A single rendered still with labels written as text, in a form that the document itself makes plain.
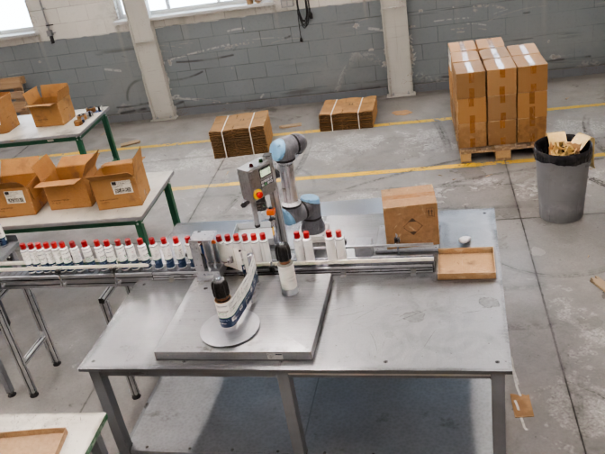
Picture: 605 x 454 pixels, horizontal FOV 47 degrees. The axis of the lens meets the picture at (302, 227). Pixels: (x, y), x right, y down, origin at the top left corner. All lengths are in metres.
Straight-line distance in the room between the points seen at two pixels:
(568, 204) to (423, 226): 2.11
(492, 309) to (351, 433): 0.99
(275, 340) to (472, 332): 0.94
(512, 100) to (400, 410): 3.81
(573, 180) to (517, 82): 1.49
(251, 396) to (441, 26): 5.94
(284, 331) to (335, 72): 6.06
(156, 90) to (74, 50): 1.19
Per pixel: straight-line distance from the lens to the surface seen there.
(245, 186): 3.84
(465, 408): 3.93
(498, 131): 7.02
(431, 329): 3.46
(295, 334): 3.45
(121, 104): 10.04
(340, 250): 3.87
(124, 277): 4.36
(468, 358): 3.28
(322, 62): 9.16
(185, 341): 3.59
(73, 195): 5.62
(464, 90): 6.84
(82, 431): 3.43
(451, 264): 3.92
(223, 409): 4.15
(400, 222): 3.98
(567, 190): 5.82
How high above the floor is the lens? 2.94
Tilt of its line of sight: 28 degrees down
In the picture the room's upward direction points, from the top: 10 degrees counter-clockwise
